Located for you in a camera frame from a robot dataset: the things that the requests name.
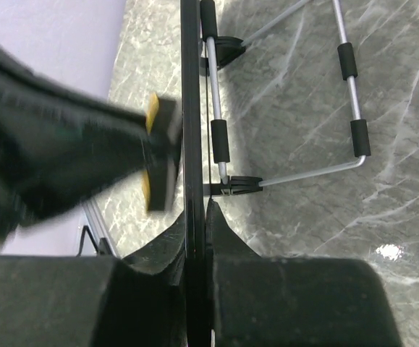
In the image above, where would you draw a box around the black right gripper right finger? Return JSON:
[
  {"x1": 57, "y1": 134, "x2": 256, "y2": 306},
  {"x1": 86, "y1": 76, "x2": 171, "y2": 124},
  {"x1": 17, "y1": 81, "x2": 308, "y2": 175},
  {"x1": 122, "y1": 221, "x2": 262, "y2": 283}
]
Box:
[{"x1": 206, "y1": 201, "x2": 402, "y2": 346}]

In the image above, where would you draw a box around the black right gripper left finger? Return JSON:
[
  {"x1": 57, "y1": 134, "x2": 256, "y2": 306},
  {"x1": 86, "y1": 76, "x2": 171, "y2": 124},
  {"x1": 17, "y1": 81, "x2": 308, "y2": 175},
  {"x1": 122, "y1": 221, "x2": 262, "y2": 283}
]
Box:
[{"x1": 0, "y1": 216, "x2": 187, "y2": 346}]

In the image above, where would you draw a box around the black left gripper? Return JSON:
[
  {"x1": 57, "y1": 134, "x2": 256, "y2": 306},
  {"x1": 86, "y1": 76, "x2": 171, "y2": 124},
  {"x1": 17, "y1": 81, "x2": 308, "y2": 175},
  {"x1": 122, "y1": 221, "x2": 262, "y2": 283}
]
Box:
[{"x1": 0, "y1": 48, "x2": 151, "y2": 246}]

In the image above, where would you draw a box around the black framed small whiteboard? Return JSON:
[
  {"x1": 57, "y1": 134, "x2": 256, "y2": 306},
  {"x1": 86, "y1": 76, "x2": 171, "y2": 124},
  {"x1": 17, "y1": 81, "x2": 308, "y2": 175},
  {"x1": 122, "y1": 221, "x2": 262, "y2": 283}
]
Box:
[{"x1": 180, "y1": 0, "x2": 211, "y2": 347}]

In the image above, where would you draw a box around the aluminium front mounting rail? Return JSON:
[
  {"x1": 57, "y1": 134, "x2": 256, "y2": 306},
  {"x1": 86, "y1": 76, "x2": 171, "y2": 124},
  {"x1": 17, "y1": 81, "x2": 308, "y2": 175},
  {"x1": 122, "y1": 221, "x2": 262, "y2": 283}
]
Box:
[{"x1": 83, "y1": 200, "x2": 120, "y2": 258}]

